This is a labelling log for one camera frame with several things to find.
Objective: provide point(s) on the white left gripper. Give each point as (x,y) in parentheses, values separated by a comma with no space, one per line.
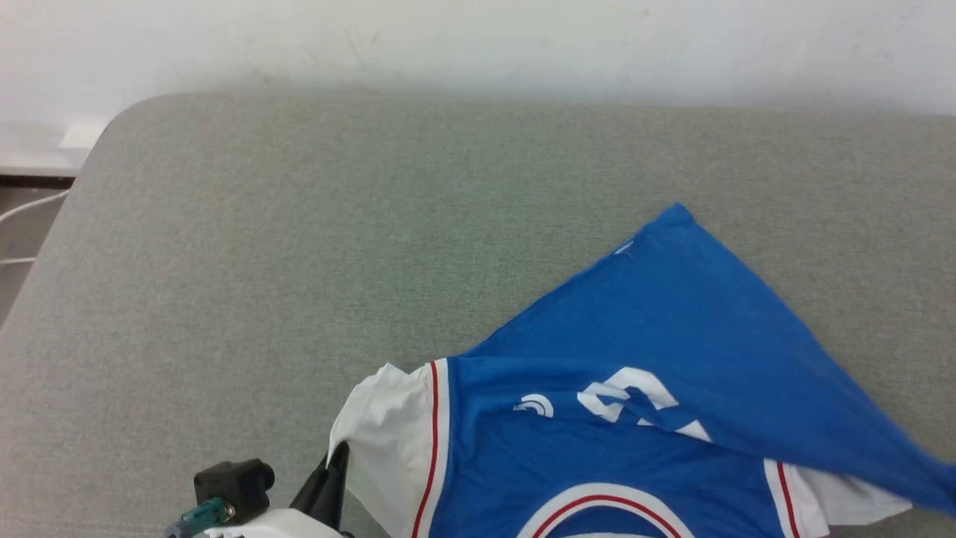
(284,527)

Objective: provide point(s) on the blue basketball jersey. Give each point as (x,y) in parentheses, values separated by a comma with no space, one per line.
(672,321)

